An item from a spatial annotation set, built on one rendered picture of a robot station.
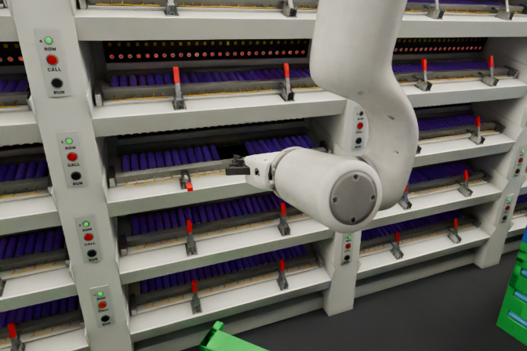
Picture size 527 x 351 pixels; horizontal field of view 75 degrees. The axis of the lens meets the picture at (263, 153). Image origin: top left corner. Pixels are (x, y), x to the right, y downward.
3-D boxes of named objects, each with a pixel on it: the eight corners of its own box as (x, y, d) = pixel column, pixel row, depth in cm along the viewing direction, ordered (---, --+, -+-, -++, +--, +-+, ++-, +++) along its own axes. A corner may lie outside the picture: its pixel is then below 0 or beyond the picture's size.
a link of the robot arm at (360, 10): (428, -27, 42) (368, 190, 53) (313, -53, 37) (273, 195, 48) (494, -33, 34) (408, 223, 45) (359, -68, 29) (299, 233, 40)
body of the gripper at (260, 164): (265, 204, 50) (243, 188, 61) (325, 193, 54) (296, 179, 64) (261, 153, 49) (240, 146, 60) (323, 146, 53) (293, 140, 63)
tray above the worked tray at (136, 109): (343, 113, 92) (356, 65, 84) (95, 137, 72) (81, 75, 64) (310, 82, 107) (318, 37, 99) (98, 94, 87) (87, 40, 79)
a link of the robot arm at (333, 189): (333, 148, 51) (275, 148, 48) (395, 160, 38) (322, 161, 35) (330, 203, 52) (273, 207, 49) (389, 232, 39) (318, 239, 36)
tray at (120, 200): (337, 179, 98) (345, 153, 93) (109, 217, 79) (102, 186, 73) (307, 141, 113) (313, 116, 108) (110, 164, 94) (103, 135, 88)
